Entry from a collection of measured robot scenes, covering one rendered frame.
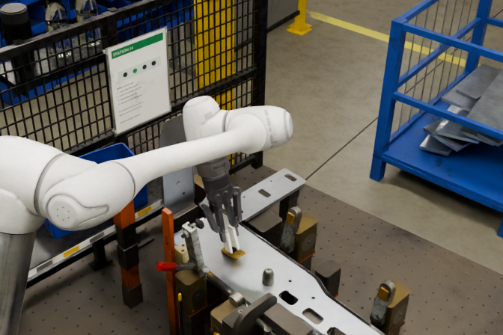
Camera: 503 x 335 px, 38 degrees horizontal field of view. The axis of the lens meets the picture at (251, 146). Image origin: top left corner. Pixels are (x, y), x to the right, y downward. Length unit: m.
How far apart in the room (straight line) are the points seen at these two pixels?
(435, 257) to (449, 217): 1.31
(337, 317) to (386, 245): 0.72
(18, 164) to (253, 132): 0.59
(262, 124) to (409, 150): 2.30
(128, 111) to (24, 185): 0.91
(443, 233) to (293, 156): 0.97
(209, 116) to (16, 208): 0.61
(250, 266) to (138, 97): 0.65
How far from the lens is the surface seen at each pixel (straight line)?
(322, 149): 4.24
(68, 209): 1.37
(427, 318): 2.39
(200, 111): 1.86
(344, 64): 5.15
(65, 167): 1.42
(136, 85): 2.27
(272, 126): 1.79
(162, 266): 1.84
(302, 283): 2.01
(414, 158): 3.96
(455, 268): 2.58
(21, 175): 1.45
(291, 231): 2.08
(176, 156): 1.63
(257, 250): 2.09
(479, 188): 3.84
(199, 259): 1.91
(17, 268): 1.56
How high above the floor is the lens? 2.43
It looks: 35 degrees down
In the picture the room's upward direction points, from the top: 1 degrees clockwise
